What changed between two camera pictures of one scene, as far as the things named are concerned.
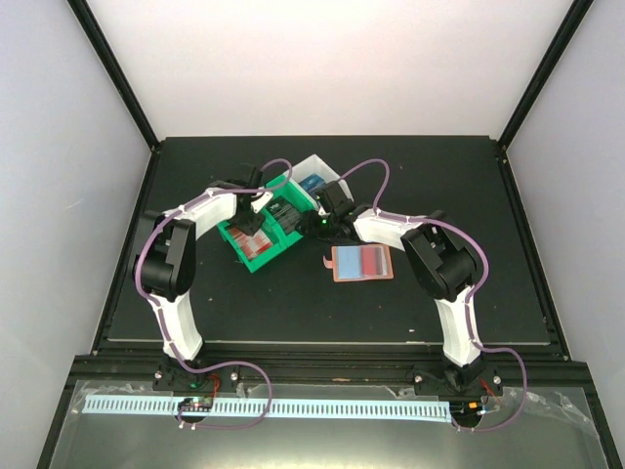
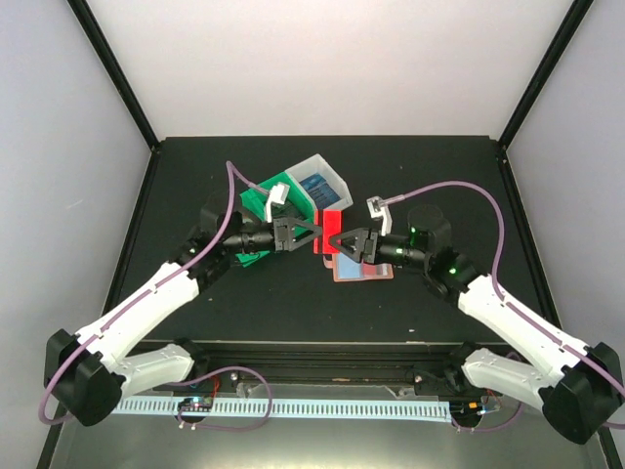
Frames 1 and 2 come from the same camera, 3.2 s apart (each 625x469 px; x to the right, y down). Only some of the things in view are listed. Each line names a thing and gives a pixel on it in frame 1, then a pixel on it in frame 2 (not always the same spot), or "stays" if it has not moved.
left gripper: x=251 y=228 → x=283 y=231
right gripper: x=310 y=227 → x=370 y=251
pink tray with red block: x=354 y=263 stays
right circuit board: x=466 y=407 stays
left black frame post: x=89 y=21 stays
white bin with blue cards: x=313 y=173 stays
